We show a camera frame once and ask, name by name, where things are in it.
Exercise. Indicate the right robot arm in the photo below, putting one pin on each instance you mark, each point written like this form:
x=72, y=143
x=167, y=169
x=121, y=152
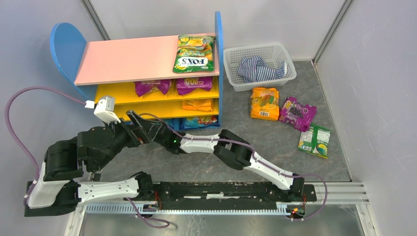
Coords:
x=233, y=151

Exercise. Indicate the blue Blendy bag on shelf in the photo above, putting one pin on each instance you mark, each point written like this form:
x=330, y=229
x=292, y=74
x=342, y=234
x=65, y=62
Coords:
x=200, y=122

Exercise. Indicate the purple 100 candy bag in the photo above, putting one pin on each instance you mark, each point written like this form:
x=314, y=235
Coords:
x=152, y=86

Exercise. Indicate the orange candy bag on shelf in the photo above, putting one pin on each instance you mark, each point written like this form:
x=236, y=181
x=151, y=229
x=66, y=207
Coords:
x=205, y=105

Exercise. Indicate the white plastic mesh basket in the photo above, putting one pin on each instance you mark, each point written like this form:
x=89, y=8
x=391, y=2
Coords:
x=272, y=53

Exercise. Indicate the purple 100 bag on shelf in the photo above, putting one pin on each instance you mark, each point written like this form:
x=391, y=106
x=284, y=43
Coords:
x=187, y=85

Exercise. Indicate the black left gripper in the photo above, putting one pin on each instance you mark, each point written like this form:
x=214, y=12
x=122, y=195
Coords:
x=122, y=131

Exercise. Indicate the blue pink yellow shelf unit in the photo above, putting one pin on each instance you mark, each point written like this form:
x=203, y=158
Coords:
x=111, y=67

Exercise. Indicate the blue Blendy candy bag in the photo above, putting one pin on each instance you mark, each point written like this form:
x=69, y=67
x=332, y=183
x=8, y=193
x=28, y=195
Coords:
x=174, y=123

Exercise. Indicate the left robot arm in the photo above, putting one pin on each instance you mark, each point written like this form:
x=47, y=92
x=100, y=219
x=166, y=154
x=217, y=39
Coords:
x=57, y=193

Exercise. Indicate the green candy bag face down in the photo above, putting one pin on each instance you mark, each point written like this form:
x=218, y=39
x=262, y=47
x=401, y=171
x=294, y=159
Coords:
x=315, y=141

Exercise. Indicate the purple grape candy bag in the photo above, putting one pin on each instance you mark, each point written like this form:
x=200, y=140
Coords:
x=297, y=114

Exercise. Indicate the blue white striped cloth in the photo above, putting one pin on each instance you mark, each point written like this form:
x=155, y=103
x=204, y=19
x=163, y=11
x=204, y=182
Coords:
x=255, y=70

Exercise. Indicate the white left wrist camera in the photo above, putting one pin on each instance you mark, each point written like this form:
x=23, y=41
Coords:
x=104, y=109

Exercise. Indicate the orange mango candy bag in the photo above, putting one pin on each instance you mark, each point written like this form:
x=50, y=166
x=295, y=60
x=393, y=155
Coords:
x=264, y=104

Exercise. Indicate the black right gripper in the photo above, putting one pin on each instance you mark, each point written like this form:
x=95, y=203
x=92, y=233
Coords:
x=160, y=133

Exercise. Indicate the green Fox's candy bag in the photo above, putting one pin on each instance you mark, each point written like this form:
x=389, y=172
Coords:
x=194, y=54

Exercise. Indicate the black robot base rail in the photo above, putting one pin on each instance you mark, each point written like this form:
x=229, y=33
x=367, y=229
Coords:
x=215, y=198

